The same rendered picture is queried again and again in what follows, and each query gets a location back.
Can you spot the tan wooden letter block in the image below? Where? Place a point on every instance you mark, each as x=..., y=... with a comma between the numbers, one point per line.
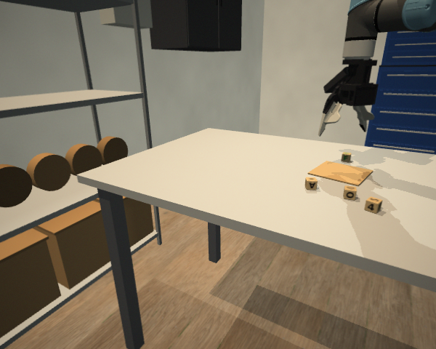
x=311, y=183
x=350, y=192
x=373, y=205
x=346, y=157

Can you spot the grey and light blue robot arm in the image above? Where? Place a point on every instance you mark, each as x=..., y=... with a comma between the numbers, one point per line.
x=364, y=23

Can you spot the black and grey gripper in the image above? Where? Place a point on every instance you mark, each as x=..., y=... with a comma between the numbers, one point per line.
x=364, y=94

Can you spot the orange mat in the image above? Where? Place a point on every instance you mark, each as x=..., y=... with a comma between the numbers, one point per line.
x=341, y=173

